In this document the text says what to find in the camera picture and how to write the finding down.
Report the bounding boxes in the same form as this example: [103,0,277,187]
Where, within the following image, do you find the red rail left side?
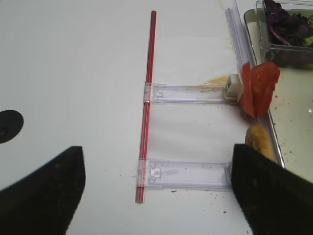
[135,10,157,204]

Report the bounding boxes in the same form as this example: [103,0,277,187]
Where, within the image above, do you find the clear plastic salad container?
[255,0,313,70]

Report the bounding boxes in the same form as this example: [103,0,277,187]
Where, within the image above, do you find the red tomato slice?
[250,62,280,118]
[239,62,255,118]

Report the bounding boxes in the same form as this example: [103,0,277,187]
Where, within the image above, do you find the white pusher block left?
[223,74,244,102]

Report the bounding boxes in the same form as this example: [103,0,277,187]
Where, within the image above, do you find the red tomato slice front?
[250,62,280,118]

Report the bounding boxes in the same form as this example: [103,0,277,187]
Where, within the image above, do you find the standing bun bottom left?
[245,124,275,162]

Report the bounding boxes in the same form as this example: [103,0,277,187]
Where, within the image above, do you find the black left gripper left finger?
[0,146,86,235]

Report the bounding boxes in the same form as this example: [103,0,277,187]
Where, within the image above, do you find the clear pusher track upper left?
[143,83,239,106]

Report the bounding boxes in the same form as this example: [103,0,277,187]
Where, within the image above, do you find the green lettuce shreds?
[303,15,313,47]

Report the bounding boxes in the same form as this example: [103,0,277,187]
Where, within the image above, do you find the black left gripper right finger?
[231,144,313,235]

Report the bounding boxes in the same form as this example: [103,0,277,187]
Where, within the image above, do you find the black round table hole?
[0,110,24,143]

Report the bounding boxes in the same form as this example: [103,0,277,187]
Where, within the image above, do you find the clear pusher track lower left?
[136,159,232,191]

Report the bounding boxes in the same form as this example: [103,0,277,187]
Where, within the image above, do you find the purple cabbage leaves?
[265,0,313,47]

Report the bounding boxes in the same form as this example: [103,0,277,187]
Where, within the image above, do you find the silver metal tray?
[244,1,313,181]

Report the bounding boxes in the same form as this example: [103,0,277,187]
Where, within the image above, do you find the red tomato slice rear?
[239,62,255,118]

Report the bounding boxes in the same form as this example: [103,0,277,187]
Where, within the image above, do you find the clear long divider left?
[225,0,255,68]

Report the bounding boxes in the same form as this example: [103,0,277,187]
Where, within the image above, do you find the clear pusher track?
[136,159,232,191]
[143,83,239,106]

